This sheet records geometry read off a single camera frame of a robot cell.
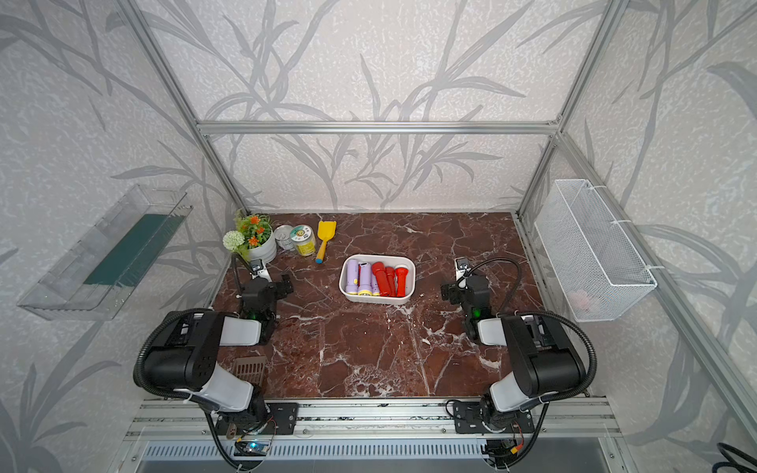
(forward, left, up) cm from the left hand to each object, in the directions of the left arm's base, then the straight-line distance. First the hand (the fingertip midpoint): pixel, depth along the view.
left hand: (270, 273), depth 93 cm
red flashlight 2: (+3, -35, -1) cm, 35 cm away
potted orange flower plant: (+11, +7, +5) cm, 14 cm away
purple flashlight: (+3, -26, -1) cm, 26 cm away
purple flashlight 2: (-1, -30, -1) cm, 31 cm away
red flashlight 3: (+3, -42, -4) cm, 43 cm away
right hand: (+1, -61, 0) cm, 62 cm away
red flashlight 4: (+3, -39, -3) cm, 39 cm away
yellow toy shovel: (+24, -13, -7) cm, 28 cm away
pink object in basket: (-16, -86, +15) cm, 89 cm away
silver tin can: (+17, 0, -2) cm, 17 cm away
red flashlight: (+1, -28, -2) cm, 28 cm away
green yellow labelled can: (+14, -8, 0) cm, 16 cm away
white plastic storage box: (+7, -38, -3) cm, 38 cm away
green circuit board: (-45, -5, -8) cm, 46 cm away
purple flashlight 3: (-4, -34, -3) cm, 34 cm away
